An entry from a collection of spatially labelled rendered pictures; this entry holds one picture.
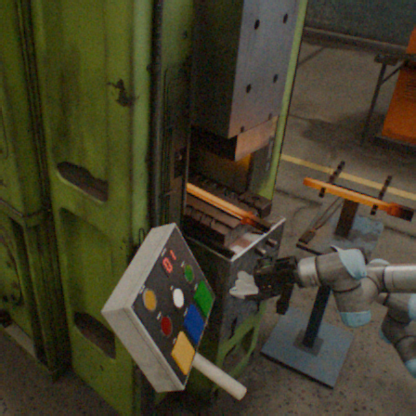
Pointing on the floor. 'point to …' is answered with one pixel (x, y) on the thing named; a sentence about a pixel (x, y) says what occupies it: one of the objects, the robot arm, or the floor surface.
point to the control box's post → (147, 396)
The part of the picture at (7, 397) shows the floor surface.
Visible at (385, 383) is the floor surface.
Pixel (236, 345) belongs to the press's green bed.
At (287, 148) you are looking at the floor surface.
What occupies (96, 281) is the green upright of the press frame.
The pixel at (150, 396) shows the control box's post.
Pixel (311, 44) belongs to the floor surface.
